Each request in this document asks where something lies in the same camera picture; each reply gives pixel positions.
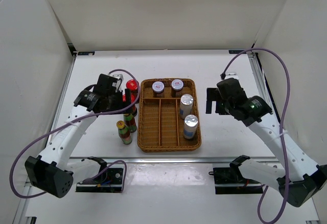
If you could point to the silver white can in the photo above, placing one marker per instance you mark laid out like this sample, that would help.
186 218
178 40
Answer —
186 105
190 126

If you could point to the yellow cap sauce bottle front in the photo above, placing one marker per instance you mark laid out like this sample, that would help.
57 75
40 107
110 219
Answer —
123 132

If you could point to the wicker divided basket tray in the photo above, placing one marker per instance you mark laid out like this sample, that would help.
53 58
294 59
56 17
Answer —
160 127

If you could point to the purple lid dark jar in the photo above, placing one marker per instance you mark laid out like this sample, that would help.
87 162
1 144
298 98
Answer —
176 88
158 88

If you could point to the red lid sauce jar rear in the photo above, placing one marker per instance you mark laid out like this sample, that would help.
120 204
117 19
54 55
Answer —
132 86

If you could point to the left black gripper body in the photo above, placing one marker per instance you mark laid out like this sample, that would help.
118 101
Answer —
115 101

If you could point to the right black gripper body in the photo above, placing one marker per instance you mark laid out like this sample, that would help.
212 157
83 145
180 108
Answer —
228 107

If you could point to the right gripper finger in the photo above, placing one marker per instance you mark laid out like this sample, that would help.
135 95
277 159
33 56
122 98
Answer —
212 95
220 108

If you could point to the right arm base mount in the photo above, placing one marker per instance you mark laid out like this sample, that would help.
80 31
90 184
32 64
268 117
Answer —
228 180

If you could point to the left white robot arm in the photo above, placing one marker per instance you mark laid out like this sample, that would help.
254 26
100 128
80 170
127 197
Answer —
50 171

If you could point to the red lid sauce jar front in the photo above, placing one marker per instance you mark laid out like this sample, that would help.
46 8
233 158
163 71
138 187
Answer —
132 99

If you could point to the purple lid dark jar front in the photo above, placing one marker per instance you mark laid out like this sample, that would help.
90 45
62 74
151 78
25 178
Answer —
176 88

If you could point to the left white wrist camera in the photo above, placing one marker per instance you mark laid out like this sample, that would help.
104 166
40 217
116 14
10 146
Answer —
117 82

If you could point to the yellow cap sauce bottle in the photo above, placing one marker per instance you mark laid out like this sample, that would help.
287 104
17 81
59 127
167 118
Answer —
130 123
123 132

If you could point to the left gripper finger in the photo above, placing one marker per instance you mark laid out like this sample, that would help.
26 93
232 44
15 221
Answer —
130 110
130 98

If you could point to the red lid sauce jar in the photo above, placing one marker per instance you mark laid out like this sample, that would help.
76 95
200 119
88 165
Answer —
132 86
132 99

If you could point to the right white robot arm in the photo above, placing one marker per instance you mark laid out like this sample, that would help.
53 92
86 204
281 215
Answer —
300 178

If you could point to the silver top white can front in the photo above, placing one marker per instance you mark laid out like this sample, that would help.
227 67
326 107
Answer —
190 126

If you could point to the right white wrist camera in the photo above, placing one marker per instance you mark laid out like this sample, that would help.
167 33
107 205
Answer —
228 75

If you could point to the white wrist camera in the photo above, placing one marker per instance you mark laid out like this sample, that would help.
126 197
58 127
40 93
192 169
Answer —
228 75
117 82

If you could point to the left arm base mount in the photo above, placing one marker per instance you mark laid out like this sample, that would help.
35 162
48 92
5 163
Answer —
111 178

